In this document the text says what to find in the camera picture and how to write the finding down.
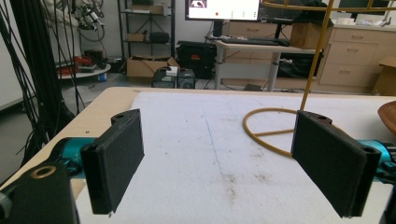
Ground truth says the gold wire stand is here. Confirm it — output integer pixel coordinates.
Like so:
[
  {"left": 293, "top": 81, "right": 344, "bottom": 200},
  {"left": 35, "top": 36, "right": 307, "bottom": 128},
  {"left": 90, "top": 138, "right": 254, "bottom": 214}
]
[{"left": 242, "top": 0, "right": 396, "bottom": 159}]

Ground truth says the brown cardboard box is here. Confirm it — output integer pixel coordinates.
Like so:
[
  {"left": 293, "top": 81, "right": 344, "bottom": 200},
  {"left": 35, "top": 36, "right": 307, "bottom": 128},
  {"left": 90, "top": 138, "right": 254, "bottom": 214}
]
[{"left": 290, "top": 21, "right": 334, "bottom": 49}]

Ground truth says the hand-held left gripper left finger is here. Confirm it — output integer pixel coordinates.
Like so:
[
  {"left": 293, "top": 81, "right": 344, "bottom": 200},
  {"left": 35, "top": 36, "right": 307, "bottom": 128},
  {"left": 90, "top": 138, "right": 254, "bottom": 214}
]
[{"left": 79, "top": 108, "right": 146, "bottom": 216}]

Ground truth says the open cardboard box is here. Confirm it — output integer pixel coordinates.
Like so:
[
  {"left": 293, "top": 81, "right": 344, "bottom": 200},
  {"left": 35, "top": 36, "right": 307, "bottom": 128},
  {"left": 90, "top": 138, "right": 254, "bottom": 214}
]
[{"left": 126, "top": 55, "right": 181, "bottom": 83}]

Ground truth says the small black computer box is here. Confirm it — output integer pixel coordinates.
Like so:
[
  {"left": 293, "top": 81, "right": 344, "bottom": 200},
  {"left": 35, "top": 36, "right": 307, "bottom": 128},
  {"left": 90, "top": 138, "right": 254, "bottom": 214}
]
[
  {"left": 177, "top": 68, "right": 197, "bottom": 90},
  {"left": 151, "top": 66, "right": 178, "bottom": 89}
]

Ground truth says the black equipment case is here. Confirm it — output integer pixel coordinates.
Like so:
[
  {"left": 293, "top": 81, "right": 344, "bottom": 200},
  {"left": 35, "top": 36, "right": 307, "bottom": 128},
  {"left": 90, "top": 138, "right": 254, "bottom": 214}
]
[{"left": 176, "top": 40, "right": 218, "bottom": 79}]

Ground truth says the light wooden desk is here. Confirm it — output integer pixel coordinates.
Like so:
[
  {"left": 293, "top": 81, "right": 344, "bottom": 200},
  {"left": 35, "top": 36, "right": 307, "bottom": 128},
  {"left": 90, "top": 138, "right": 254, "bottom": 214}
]
[{"left": 214, "top": 39, "right": 318, "bottom": 92}]

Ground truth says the bundle of black cables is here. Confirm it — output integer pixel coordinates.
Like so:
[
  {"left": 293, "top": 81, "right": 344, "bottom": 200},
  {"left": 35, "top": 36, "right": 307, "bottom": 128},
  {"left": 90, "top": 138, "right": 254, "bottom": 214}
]
[{"left": 0, "top": 0, "right": 86, "bottom": 162}]

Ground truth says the black metal shelf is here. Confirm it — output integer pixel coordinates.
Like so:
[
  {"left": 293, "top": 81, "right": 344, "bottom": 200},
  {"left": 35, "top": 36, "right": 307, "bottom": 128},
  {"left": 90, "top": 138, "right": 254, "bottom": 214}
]
[{"left": 117, "top": 0, "right": 177, "bottom": 60}]

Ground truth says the white foam mat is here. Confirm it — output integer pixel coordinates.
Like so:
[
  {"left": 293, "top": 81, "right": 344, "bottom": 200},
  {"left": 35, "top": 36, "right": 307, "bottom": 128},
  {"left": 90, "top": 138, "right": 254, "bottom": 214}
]
[{"left": 75, "top": 91, "right": 396, "bottom": 224}]

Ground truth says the wooden drawer cabinet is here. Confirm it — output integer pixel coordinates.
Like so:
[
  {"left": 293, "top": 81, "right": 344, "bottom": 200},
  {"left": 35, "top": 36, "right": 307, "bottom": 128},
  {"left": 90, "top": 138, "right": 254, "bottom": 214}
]
[{"left": 317, "top": 25, "right": 396, "bottom": 94}]

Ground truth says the round white table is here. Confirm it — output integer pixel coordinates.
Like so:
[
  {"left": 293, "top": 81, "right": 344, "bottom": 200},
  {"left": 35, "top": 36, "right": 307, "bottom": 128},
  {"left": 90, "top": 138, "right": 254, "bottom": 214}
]
[{"left": 56, "top": 63, "right": 112, "bottom": 80}]

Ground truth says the black keyboard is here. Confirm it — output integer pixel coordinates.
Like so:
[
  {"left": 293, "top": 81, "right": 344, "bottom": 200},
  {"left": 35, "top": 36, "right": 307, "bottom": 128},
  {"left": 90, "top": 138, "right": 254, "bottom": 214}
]
[{"left": 221, "top": 36, "right": 291, "bottom": 48}]

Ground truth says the brown wooden bowl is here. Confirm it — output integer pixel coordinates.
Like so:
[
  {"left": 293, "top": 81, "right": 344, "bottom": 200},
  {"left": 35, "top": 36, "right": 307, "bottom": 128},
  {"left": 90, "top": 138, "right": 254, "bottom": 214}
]
[{"left": 377, "top": 100, "right": 396, "bottom": 135}]

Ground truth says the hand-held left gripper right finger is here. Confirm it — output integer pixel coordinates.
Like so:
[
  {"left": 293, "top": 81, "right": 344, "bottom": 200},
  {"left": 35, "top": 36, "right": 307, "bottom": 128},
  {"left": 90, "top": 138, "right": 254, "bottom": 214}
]
[{"left": 290, "top": 110, "right": 382, "bottom": 218}]

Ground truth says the computer monitor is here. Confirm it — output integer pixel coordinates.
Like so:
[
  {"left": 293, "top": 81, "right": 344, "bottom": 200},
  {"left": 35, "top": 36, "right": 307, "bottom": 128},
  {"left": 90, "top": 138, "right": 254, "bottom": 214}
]
[{"left": 184, "top": 0, "right": 262, "bottom": 22}]

